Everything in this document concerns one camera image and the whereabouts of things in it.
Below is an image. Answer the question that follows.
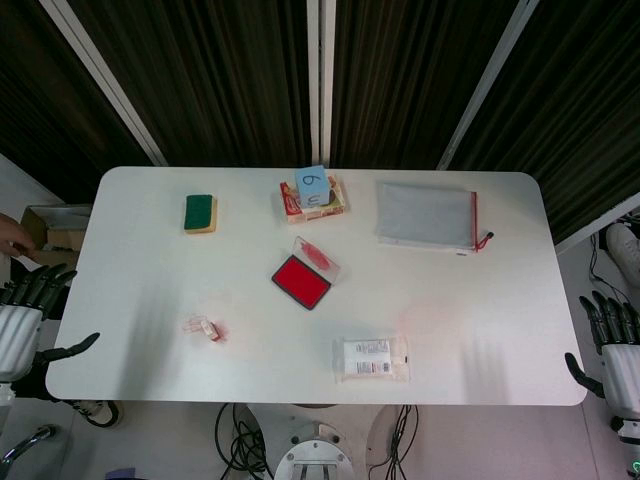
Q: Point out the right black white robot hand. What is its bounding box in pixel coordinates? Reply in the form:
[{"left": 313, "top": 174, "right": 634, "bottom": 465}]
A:
[{"left": 564, "top": 289, "right": 640, "bottom": 419}]

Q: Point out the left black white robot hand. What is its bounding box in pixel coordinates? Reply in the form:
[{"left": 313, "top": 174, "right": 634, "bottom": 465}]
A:
[{"left": 0, "top": 263, "right": 101, "bottom": 386}]

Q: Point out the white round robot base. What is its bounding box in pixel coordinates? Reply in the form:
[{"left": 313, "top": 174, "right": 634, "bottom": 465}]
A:
[{"left": 247, "top": 403, "right": 417, "bottom": 480}]

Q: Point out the bare person hand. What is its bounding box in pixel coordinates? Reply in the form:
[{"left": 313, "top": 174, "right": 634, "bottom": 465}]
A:
[{"left": 0, "top": 212, "right": 37, "bottom": 259}]

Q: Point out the brown cardboard box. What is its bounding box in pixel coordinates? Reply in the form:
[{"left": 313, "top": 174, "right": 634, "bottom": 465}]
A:
[{"left": 19, "top": 205, "right": 92, "bottom": 267}]

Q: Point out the chrome curved metal bar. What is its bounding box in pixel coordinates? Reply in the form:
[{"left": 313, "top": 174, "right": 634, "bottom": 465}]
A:
[{"left": 0, "top": 423, "right": 57, "bottom": 465}]

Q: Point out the black white sneaker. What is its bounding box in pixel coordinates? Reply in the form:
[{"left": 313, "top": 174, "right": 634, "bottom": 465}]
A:
[{"left": 73, "top": 399, "right": 122, "bottom": 428}]

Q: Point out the green yellow sponge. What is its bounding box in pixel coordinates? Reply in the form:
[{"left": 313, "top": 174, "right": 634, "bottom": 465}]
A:
[{"left": 183, "top": 193, "right": 220, "bottom": 236}]

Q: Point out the clear plastic wipes packet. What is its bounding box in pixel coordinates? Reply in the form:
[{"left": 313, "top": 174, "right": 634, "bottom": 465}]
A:
[{"left": 333, "top": 335, "right": 412, "bottom": 385}]

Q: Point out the grey zip pouch red zipper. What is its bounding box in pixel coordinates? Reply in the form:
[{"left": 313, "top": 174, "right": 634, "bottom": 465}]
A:
[{"left": 375, "top": 180, "right": 496, "bottom": 259}]

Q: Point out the red ink pad clear lid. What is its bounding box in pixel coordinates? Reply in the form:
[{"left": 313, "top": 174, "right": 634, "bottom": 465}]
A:
[{"left": 271, "top": 236, "right": 342, "bottom": 312}]

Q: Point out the red white printed box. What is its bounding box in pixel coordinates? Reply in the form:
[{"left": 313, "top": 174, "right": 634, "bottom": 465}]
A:
[{"left": 278, "top": 174, "right": 348, "bottom": 225}]

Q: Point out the blue numbered foam cube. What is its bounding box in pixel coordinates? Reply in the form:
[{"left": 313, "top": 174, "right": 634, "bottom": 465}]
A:
[{"left": 294, "top": 166, "right": 332, "bottom": 209}]

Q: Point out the thin black cable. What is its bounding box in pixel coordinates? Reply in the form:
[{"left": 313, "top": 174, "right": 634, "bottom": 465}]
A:
[{"left": 588, "top": 233, "right": 640, "bottom": 301}]

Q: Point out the white partition frame post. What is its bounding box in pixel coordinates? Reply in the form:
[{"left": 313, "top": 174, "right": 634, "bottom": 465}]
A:
[
  {"left": 39, "top": 0, "right": 169, "bottom": 167},
  {"left": 306, "top": 0, "right": 337, "bottom": 169},
  {"left": 436, "top": 0, "right": 541, "bottom": 171},
  {"left": 553, "top": 197, "right": 640, "bottom": 256}
]

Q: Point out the black cable bundle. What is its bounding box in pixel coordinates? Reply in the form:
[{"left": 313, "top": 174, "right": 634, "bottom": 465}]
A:
[
  {"left": 367, "top": 404, "right": 420, "bottom": 480},
  {"left": 214, "top": 403, "right": 275, "bottom": 480}
]

